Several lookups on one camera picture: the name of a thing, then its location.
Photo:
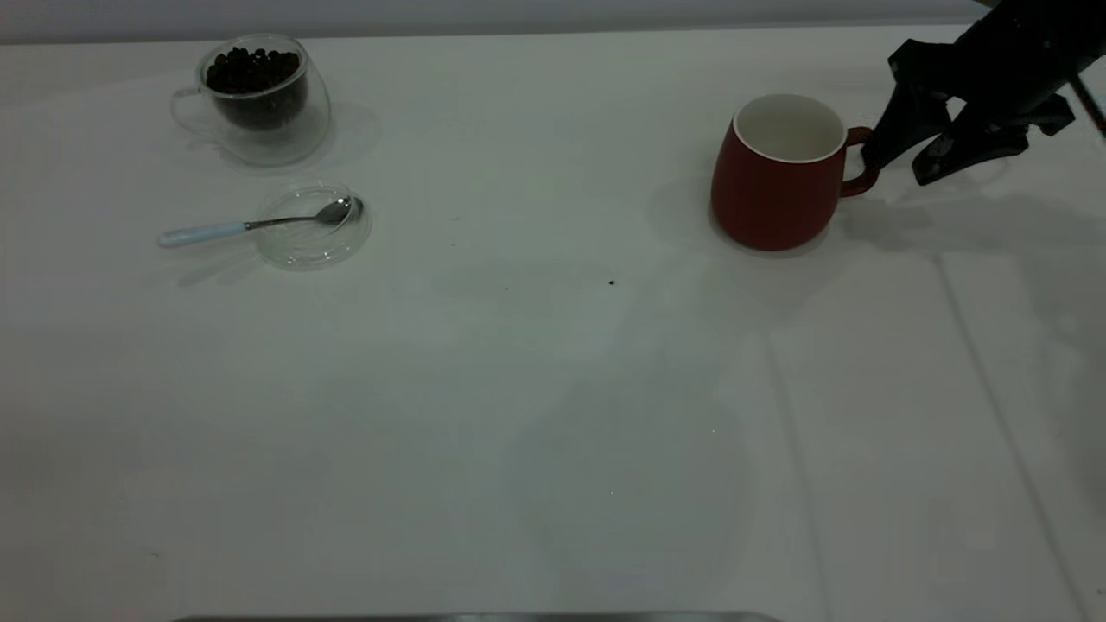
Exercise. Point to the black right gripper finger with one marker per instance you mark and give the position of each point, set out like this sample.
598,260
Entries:
968,142
907,130

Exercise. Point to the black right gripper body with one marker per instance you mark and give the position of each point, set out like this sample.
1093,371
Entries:
1020,52

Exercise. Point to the red ceramic mug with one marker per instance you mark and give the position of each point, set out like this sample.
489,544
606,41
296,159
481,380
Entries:
769,203

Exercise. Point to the clear round glass lid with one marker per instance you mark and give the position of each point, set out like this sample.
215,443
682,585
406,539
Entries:
307,246

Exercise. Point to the coffee bean pile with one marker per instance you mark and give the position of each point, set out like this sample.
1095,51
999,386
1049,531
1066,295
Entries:
255,82

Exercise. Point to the clear double-wall glass cup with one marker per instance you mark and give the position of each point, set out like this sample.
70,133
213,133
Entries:
289,142

